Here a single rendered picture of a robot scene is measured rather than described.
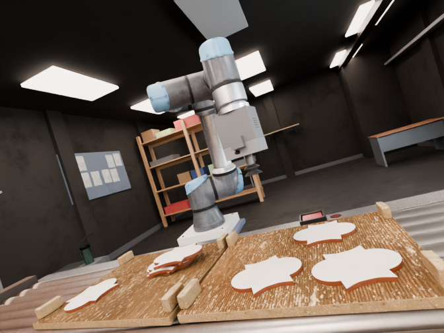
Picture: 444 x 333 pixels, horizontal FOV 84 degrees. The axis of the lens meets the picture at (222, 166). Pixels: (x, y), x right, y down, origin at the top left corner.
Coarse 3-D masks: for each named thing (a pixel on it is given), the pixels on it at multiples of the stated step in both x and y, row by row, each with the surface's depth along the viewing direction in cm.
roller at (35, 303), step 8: (432, 232) 47; (440, 232) 47; (416, 240) 47; (424, 240) 47; (432, 240) 46; (440, 240) 46; (64, 296) 77; (72, 296) 75; (16, 304) 84; (24, 304) 82; (32, 304) 80; (40, 304) 79; (0, 312) 84
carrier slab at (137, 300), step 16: (144, 256) 87; (208, 256) 67; (112, 272) 80; (128, 272) 75; (144, 272) 71; (176, 272) 63; (192, 272) 60; (208, 272) 59; (128, 288) 63; (144, 288) 59; (160, 288) 57; (64, 304) 66; (96, 304) 59; (112, 304) 56; (128, 304) 54; (144, 304) 51; (160, 304) 49; (48, 320) 58; (64, 320) 55; (80, 320) 53; (96, 320) 51; (112, 320) 49; (128, 320) 47; (144, 320) 46; (160, 320) 44
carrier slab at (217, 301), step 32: (320, 224) 65; (384, 224) 53; (224, 256) 64; (256, 256) 57; (288, 256) 52; (320, 256) 48; (416, 256) 39; (224, 288) 48; (288, 288) 41; (320, 288) 38; (384, 288) 34; (416, 288) 32; (192, 320) 42
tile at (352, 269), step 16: (336, 256) 44; (352, 256) 43; (368, 256) 41; (384, 256) 40; (400, 256) 38; (320, 272) 41; (336, 272) 40; (352, 272) 38; (368, 272) 37; (384, 272) 36; (352, 288) 35
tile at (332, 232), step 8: (328, 224) 61; (336, 224) 59; (344, 224) 58; (352, 224) 56; (304, 232) 61; (312, 232) 59; (320, 232) 58; (328, 232) 56; (336, 232) 55; (344, 232) 54; (352, 232) 53; (296, 240) 58; (304, 240) 56; (312, 240) 54; (320, 240) 53; (328, 240) 53; (336, 240) 52
